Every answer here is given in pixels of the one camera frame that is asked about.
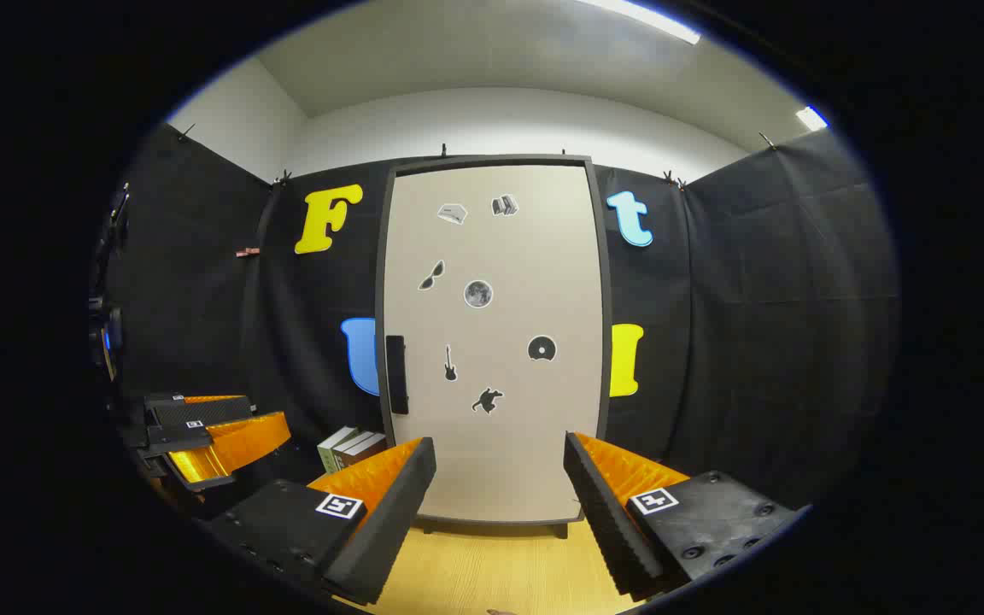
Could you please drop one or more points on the small ceiling light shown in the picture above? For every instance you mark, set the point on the small ceiling light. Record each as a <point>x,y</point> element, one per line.
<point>811,118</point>

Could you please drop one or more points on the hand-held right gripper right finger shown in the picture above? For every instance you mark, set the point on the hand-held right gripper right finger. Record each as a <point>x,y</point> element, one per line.
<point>603,521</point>

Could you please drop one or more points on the brown book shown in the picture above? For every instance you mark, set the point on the brown book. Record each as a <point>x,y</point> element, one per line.
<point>364,450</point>

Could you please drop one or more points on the long ceiling light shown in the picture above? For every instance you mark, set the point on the long ceiling light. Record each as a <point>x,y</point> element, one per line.
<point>641,19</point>

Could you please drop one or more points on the black backdrop cloth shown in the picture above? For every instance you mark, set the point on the black backdrop cloth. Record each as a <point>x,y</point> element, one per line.
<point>757,342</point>

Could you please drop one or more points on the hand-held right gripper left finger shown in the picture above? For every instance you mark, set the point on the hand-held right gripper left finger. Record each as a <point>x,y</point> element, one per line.
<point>389,512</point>

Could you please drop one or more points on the green book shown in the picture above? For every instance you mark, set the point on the green book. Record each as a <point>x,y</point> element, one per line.
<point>331,444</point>

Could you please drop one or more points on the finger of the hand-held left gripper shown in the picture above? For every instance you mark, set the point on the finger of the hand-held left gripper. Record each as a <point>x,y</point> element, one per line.
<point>231,448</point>
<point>193,416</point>

